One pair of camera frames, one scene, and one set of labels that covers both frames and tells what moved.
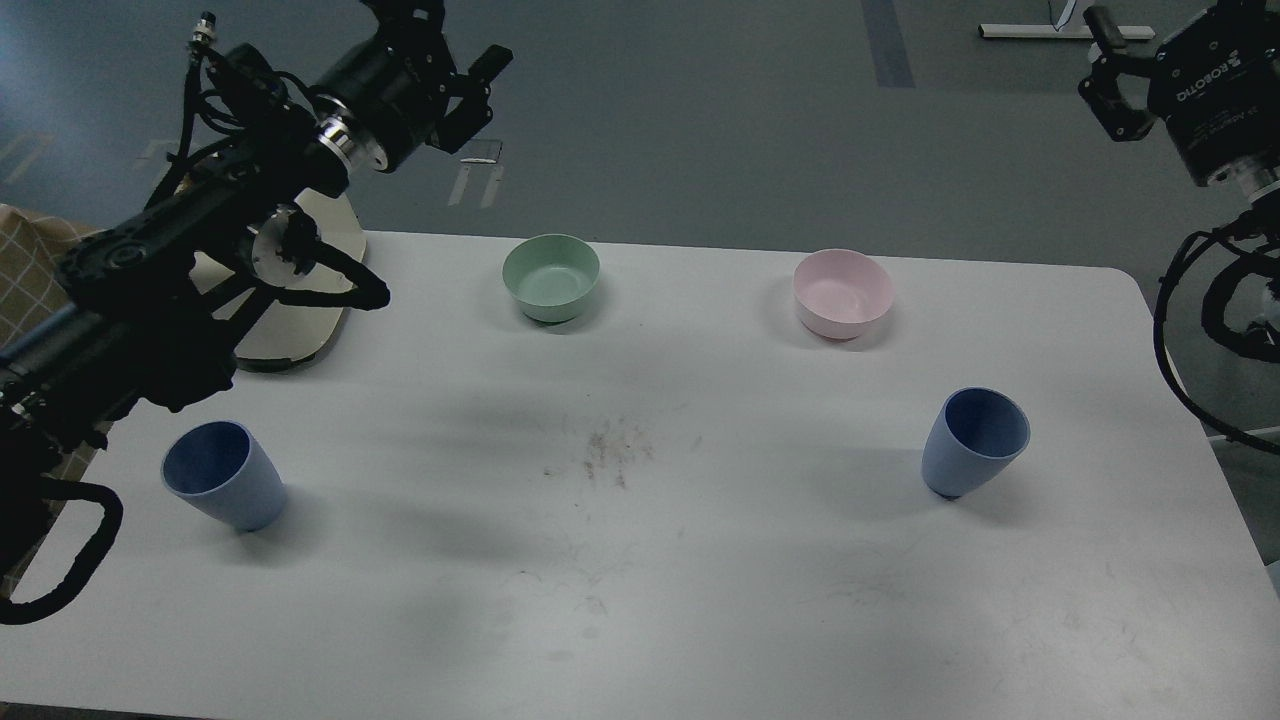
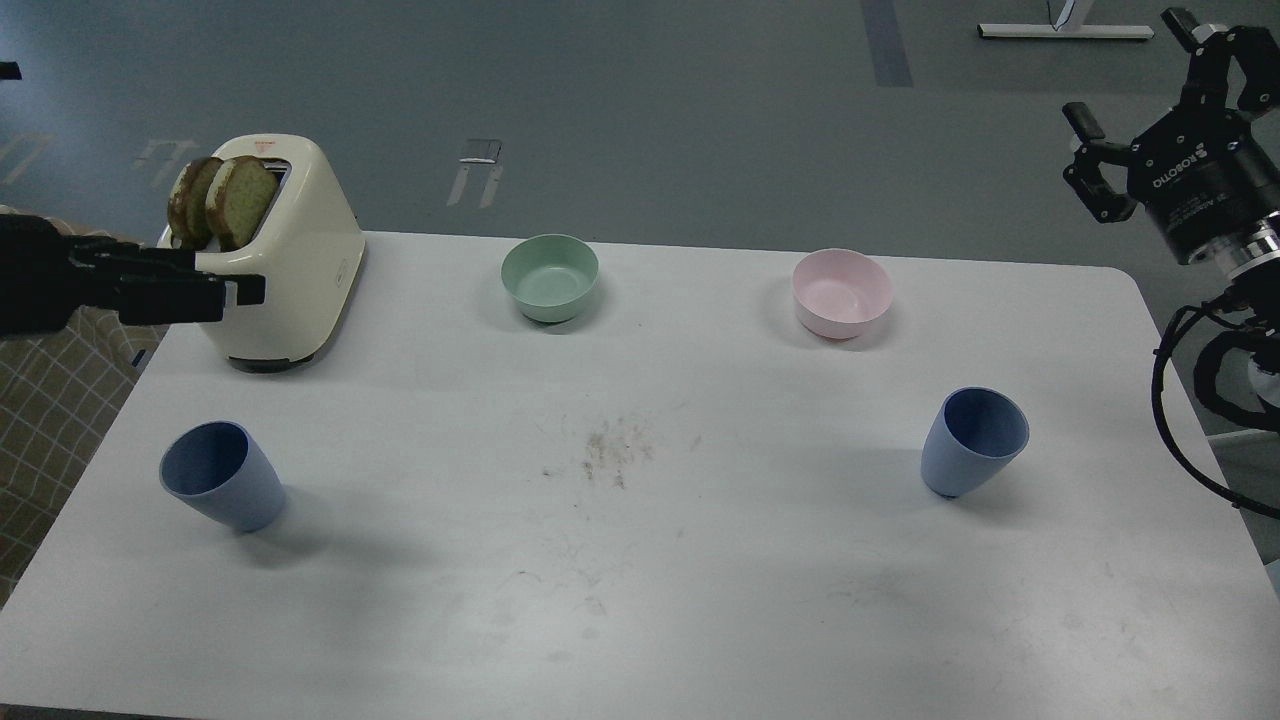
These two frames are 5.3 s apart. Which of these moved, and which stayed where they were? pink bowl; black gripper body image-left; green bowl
Moved: black gripper body image-left
Stayed: green bowl; pink bowl
